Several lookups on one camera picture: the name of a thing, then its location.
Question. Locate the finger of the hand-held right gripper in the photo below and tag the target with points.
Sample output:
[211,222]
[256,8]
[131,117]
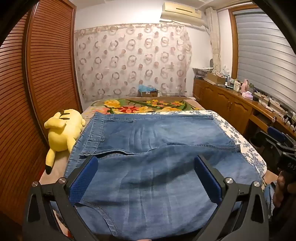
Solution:
[261,140]
[276,132]

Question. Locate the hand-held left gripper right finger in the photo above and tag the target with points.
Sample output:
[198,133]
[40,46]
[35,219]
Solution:
[208,180]

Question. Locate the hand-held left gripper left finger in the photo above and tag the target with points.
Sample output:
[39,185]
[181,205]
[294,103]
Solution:
[83,180]

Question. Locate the blue denim pants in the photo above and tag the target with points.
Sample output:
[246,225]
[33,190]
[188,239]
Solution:
[150,143]

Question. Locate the person's right hand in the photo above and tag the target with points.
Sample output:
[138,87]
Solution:
[281,187]

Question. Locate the blue floral white quilt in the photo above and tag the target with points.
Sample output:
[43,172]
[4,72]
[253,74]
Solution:
[233,136]

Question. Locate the beige bed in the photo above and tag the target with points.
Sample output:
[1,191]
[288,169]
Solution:
[60,160]

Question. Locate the pink box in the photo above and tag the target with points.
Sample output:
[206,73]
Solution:
[247,95]

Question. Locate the yellow plush toy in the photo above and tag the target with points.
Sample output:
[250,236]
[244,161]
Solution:
[62,134]

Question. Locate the wooden cabinet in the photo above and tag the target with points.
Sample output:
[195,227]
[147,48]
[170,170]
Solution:
[222,104]

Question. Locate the pink bottle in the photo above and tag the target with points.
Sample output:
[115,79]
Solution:
[245,85]

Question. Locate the flat cardboard box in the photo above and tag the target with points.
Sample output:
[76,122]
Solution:
[216,78]

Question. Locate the basket of small things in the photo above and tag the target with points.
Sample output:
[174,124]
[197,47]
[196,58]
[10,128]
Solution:
[202,71]

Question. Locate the floral blanket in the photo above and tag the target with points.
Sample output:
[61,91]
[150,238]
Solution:
[138,107]

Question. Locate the brown louvered wardrobe door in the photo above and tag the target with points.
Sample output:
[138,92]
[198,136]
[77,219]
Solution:
[13,115]
[50,58]

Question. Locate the cardboard box with blue contents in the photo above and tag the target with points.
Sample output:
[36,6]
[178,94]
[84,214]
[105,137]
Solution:
[148,91]

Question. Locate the beige lace window curtain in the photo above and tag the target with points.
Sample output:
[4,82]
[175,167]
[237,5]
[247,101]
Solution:
[215,39]

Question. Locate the circle patterned curtain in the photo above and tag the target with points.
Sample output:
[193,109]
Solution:
[131,62]

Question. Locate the white air conditioner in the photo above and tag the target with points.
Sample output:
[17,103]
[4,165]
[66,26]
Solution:
[182,14]

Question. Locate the wooden window frame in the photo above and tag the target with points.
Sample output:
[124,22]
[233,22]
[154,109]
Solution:
[233,44]

